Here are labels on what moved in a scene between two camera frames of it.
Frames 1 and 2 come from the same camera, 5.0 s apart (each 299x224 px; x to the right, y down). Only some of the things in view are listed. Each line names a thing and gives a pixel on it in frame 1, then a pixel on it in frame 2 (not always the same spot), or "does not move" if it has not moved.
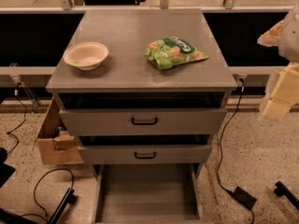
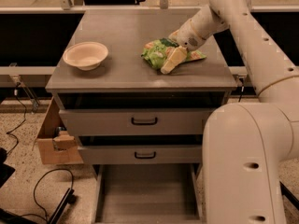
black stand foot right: x=281 y=190 does not move
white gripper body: x=291 y=38 → x=188 y=35
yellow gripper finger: x=271 y=37 → x=175 y=36
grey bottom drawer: x=148 y=193 does not move
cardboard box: x=57 y=144 does not move
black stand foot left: x=69 y=198 does not move
